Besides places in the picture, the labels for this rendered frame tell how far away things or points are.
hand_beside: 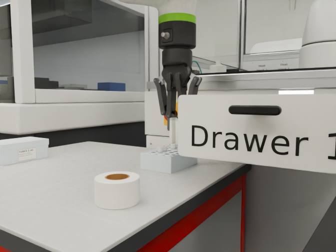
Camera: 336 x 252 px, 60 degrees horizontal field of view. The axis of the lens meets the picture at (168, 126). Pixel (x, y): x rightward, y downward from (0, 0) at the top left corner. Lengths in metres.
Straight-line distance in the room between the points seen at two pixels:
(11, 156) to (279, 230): 0.71
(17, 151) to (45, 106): 0.34
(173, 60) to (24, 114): 0.58
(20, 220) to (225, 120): 0.33
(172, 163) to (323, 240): 0.41
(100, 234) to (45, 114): 0.79
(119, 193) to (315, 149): 0.29
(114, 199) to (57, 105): 0.76
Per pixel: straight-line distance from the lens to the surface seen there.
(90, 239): 0.37
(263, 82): 0.82
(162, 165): 0.64
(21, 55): 1.09
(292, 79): 0.81
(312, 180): 0.82
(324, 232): 0.30
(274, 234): 0.88
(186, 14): 0.72
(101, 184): 0.44
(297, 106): 0.46
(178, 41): 0.70
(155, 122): 0.96
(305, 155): 0.46
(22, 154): 0.83
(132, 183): 0.44
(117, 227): 0.39
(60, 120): 1.16
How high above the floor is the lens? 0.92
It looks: 5 degrees down
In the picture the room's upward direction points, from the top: straight up
